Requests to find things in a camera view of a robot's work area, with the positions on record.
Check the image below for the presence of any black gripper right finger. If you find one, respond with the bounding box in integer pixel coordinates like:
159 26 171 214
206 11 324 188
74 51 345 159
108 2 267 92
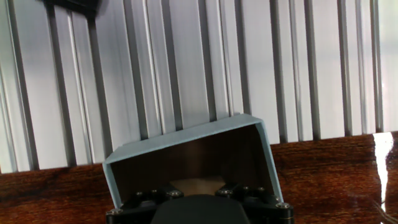
214 182 295 224

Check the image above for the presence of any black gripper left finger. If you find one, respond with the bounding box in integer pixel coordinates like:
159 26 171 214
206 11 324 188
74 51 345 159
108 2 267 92
105 184 185 224

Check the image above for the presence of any light wooden cube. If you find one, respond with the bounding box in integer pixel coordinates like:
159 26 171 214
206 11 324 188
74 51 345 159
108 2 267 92
169 175 227 197

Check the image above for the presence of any deep light blue box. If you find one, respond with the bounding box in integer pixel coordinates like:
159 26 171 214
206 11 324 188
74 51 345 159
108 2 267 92
102 113 284 209

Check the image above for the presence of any wood grain table mat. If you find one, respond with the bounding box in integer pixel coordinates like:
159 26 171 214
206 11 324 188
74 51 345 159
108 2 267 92
0 130 398 224

